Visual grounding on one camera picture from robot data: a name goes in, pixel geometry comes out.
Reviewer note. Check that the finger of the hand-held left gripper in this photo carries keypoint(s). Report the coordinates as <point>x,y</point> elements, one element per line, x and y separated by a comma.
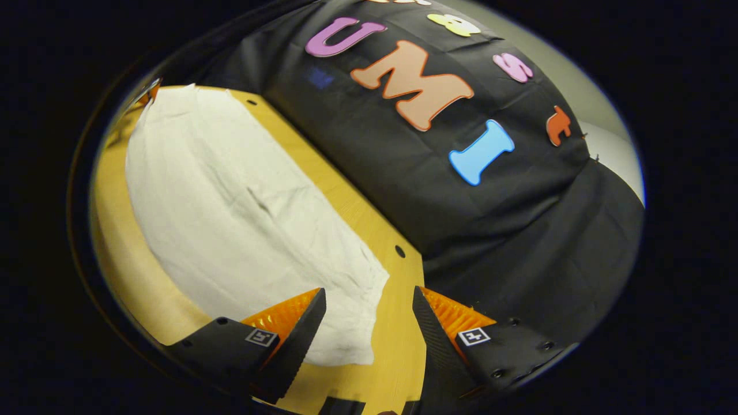
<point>151,93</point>

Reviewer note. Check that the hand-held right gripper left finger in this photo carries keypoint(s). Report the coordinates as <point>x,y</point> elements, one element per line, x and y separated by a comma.
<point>300,340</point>

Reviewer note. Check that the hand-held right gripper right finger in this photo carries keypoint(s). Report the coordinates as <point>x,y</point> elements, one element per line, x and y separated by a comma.
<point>438,351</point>

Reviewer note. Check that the white jeans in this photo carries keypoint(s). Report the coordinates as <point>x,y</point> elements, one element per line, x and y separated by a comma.
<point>242,219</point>

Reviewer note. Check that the black backdrop cloth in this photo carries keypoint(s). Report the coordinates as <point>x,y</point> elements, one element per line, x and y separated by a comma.
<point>403,173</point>

